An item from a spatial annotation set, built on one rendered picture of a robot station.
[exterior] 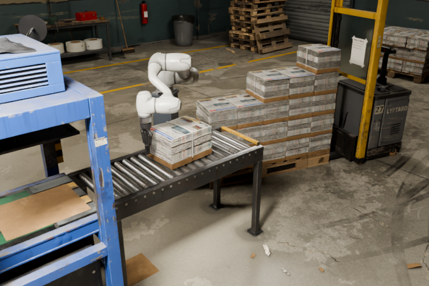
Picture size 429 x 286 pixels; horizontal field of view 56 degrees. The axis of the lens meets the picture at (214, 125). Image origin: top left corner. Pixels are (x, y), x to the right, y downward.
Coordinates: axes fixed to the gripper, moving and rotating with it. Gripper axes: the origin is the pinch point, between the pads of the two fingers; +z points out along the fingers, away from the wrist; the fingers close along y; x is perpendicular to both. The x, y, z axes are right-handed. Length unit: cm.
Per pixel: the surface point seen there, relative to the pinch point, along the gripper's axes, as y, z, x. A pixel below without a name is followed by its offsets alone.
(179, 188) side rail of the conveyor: -28.3, 19.8, -6.2
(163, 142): -6.4, -4.8, -8.8
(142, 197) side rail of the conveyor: -28.3, 15.9, 21.8
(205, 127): -13.5, -9.4, -40.7
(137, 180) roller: -11.3, 14.0, 15.4
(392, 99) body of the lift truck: -24, 22, -295
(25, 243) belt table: -30, 14, 92
